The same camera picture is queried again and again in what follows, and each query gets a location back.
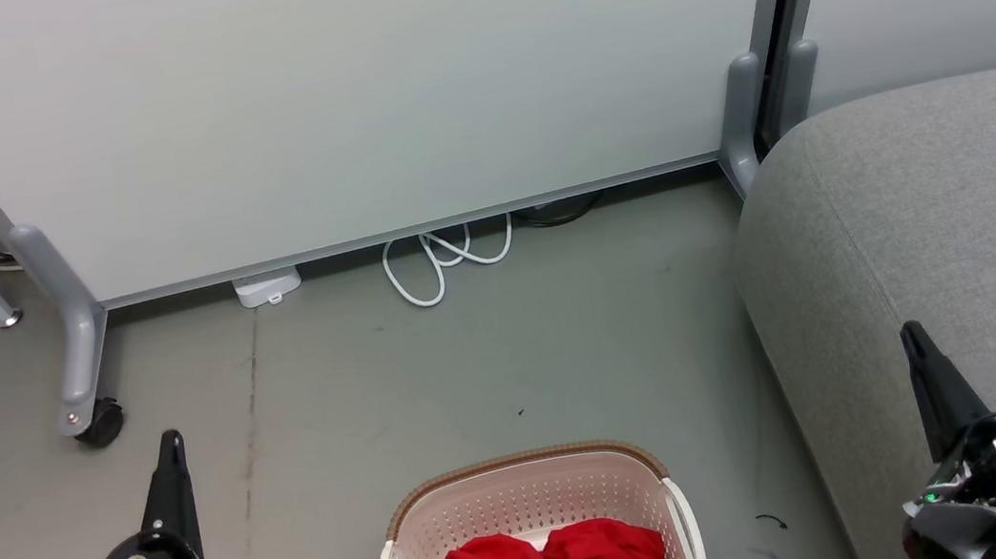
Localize black caster wheel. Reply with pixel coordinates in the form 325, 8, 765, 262
72, 397, 129, 451

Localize black coiled floor cable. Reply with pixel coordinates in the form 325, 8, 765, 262
512, 192, 607, 232

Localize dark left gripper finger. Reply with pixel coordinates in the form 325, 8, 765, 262
131, 428, 204, 558

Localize white looped cable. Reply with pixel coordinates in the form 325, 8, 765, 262
377, 213, 523, 314

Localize white power adapter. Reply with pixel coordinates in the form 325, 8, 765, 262
231, 265, 305, 312

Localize short grey partition foot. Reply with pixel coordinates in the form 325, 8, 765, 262
705, 51, 781, 200
765, 36, 829, 137

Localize long grey partition leg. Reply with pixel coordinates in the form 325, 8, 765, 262
7, 215, 124, 443

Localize beige plastic laundry basket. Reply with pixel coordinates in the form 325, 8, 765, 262
364, 427, 709, 559

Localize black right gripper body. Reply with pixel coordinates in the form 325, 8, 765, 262
888, 413, 996, 559

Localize grey fabric sofa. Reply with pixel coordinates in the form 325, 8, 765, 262
711, 65, 996, 559

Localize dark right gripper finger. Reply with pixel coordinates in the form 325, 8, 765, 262
899, 313, 996, 466

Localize large white partition panel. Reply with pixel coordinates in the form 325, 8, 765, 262
0, 0, 840, 324

